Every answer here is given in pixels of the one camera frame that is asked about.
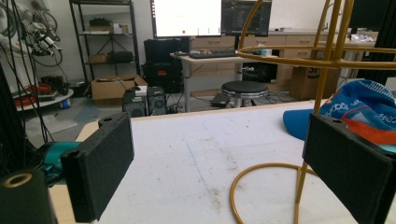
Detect teal tool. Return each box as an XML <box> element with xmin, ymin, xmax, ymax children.
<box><xmin>36</xmin><ymin>141</ymin><xmax>82</xmax><ymax>185</ymax></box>

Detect black stand with cables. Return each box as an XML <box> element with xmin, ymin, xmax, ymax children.
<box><xmin>0</xmin><ymin>0</ymin><xmax>54</xmax><ymax>175</ymax></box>

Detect closed cardboard box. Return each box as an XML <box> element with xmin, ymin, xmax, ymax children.
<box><xmin>289</xmin><ymin>66</ymin><xmax>342</xmax><ymax>101</ymax></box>

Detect black case with red label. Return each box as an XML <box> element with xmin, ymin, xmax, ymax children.
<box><xmin>142</xmin><ymin>62</ymin><xmax>185</xmax><ymax>93</ymax></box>

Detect grey computer tower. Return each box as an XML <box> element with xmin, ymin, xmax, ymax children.
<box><xmin>147</xmin><ymin>86</ymin><xmax>167</xmax><ymax>116</ymax></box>

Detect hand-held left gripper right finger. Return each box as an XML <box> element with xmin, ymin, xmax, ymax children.
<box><xmin>302</xmin><ymin>113</ymin><xmax>396</xmax><ymax>224</ymax></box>

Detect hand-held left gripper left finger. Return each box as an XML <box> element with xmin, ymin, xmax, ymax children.
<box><xmin>60</xmin><ymin>112</ymin><xmax>135</xmax><ymax>224</ymax></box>

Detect black metal shelf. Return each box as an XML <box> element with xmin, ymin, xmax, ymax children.
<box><xmin>68</xmin><ymin>0</ymin><xmax>141</xmax><ymax>84</ymax></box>

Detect round black stool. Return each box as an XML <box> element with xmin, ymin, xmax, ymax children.
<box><xmin>220</xmin><ymin>80</ymin><xmax>270</xmax><ymax>108</ymax></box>

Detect bright white monitor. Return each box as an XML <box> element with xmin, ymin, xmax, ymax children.
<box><xmin>149</xmin><ymin>0</ymin><xmax>223</xmax><ymax>39</ymax></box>

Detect gold wire rack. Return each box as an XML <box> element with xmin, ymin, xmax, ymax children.
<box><xmin>229</xmin><ymin>0</ymin><xmax>396</xmax><ymax>224</ymax></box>

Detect blue cap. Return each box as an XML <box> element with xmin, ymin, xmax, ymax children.
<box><xmin>282</xmin><ymin>78</ymin><xmax>396</xmax><ymax>153</ymax></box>

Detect orange cable coil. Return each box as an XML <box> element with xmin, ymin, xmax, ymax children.
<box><xmin>13</xmin><ymin>83</ymin><xmax>54</xmax><ymax>106</ymax></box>

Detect open cardboard box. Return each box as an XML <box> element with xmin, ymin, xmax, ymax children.
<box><xmin>83</xmin><ymin>74</ymin><xmax>149</xmax><ymax>102</ymax></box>

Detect black keyboard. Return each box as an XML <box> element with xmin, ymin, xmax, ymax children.
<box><xmin>188</xmin><ymin>49</ymin><xmax>239</xmax><ymax>60</ymax></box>

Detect dark monitor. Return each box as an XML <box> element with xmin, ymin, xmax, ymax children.
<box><xmin>221</xmin><ymin>0</ymin><xmax>273</xmax><ymax>37</ymax></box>

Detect flat black device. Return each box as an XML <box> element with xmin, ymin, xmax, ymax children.
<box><xmin>210</xmin><ymin>92</ymin><xmax>232</xmax><ymax>108</ymax></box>

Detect black hard case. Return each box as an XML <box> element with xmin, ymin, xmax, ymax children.
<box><xmin>143</xmin><ymin>37</ymin><xmax>191</xmax><ymax>64</ymax></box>

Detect wooden drawer cabinet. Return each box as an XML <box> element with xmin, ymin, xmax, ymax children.
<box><xmin>190</xmin><ymin>31</ymin><xmax>379</xmax><ymax>94</ymax></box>

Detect black curtain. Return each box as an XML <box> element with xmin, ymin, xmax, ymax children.
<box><xmin>348</xmin><ymin>0</ymin><xmax>396</xmax><ymax>87</ymax></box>

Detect round white table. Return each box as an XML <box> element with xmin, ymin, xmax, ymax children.
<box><xmin>12</xmin><ymin>88</ymin><xmax>75</xmax><ymax>112</ymax></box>

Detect small white box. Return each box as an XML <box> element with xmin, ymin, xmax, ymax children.
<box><xmin>134</xmin><ymin>85</ymin><xmax>149</xmax><ymax>97</ymax></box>

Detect black computer tower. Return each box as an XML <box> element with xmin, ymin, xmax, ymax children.
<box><xmin>121</xmin><ymin>89</ymin><xmax>148</xmax><ymax>119</ymax></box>

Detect small cardboard box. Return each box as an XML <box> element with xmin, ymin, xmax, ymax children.
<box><xmin>88</xmin><ymin>53</ymin><xmax>110</xmax><ymax>64</ymax></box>

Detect light wooden desk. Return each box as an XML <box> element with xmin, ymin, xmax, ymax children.
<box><xmin>170</xmin><ymin>50</ymin><xmax>251</xmax><ymax>113</ymax></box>

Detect bundle of cables on wall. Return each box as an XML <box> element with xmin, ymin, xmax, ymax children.
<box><xmin>0</xmin><ymin>0</ymin><xmax>64</xmax><ymax>68</ymax></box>

